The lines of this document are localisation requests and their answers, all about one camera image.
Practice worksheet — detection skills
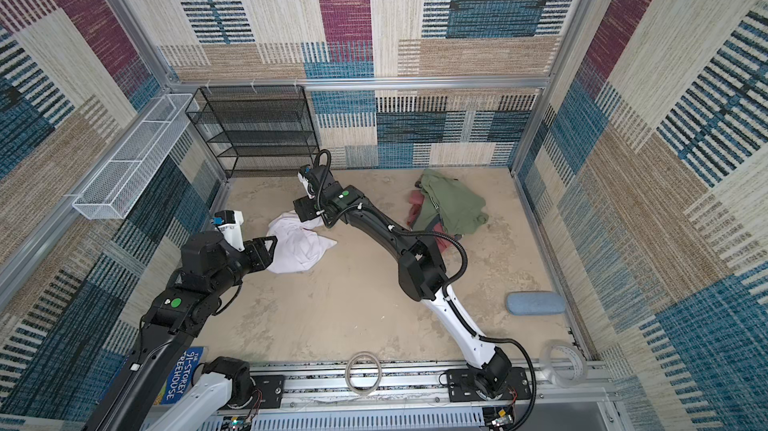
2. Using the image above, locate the light blue oblong pouch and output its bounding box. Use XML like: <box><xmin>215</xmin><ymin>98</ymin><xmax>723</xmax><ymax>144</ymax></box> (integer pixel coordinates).
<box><xmin>505</xmin><ymin>291</ymin><xmax>566</xmax><ymax>316</ymax></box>

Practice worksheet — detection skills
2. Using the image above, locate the large clear tape roll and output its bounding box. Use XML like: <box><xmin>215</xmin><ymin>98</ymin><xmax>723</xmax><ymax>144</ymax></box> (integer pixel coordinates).
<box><xmin>539</xmin><ymin>340</ymin><xmax>588</xmax><ymax>389</ymax></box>

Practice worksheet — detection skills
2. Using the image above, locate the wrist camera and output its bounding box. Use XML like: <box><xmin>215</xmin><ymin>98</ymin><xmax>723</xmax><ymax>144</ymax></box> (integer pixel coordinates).
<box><xmin>213</xmin><ymin>210</ymin><xmax>245</xmax><ymax>251</ymax></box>
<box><xmin>298</xmin><ymin>167</ymin><xmax>315</xmax><ymax>199</ymax></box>

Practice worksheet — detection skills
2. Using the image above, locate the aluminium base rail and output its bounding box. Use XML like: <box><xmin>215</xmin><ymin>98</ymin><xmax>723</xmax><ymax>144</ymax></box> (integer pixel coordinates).
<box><xmin>197</xmin><ymin>360</ymin><xmax>607</xmax><ymax>431</ymax></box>

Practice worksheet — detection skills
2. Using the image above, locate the black wire mesh shelf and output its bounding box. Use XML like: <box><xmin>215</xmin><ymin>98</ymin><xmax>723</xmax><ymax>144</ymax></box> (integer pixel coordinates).
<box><xmin>185</xmin><ymin>85</ymin><xmax>320</xmax><ymax>178</ymax></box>

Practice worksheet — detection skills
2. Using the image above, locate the green cloth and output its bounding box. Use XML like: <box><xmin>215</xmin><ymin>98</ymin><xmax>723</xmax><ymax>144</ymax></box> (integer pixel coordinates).
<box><xmin>419</xmin><ymin>169</ymin><xmax>489</xmax><ymax>235</ymax></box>

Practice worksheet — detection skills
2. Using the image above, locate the colourful book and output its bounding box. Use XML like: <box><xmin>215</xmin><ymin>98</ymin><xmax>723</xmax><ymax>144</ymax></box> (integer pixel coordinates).
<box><xmin>154</xmin><ymin>346</ymin><xmax>206</xmax><ymax>405</ymax></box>

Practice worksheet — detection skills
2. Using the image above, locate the white wire mesh basket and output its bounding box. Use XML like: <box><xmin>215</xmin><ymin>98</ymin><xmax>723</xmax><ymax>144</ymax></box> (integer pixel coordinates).
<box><xmin>72</xmin><ymin>94</ymin><xmax>192</xmax><ymax>220</ymax></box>

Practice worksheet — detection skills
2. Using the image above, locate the white cloth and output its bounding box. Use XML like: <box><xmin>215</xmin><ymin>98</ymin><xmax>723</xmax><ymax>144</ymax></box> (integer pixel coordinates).
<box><xmin>267</xmin><ymin>211</ymin><xmax>337</xmax><ymax>274</ymax></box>

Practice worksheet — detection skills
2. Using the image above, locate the black corrugated cable conduit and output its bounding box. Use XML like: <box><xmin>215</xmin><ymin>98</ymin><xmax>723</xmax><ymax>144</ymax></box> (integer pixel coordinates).
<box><xmin>389</xmin><ymin>229</ymin><xmax>538</xmax><ymax>431</ymax></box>

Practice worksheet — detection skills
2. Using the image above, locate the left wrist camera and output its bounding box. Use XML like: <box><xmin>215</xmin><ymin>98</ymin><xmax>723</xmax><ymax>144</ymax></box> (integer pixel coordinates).
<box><xmin>213</xmin><ymin>210</ymin><xmax>245</xmax><ymax>251</ymax></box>

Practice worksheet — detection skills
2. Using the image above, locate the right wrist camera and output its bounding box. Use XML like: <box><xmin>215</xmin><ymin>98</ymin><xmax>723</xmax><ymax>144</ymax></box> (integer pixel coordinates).
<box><xmin>298</xmin><ymin>167</ymin><xmax>315</xmax><ymax>199</ymax></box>

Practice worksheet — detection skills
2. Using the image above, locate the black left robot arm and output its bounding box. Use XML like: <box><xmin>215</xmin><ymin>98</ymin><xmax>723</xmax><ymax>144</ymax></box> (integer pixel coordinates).
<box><xmin>83</xmin><ymin>231</ymin><xmax>278</xmax><ymax>430</ymax></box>

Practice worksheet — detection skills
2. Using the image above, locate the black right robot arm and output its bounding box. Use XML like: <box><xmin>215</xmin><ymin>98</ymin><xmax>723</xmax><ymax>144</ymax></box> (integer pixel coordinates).
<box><xmin>294</xmin><ymin>166</ymin><xmax>512</xmax><ymax>399</ymax></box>

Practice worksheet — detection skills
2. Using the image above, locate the maroon cloth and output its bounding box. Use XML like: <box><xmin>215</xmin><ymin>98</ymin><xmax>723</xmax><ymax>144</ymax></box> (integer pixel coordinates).
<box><xmin>407</xmin><ymin>189</ymin><xmax>446</xmax><ymax>233</ymax></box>

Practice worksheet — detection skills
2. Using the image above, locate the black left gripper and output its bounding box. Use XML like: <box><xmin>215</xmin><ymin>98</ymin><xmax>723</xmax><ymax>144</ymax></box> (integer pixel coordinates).
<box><xmin>211</xmin><ymin>233</ymin><xmax>277</xmax><ymax>300</ymax></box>

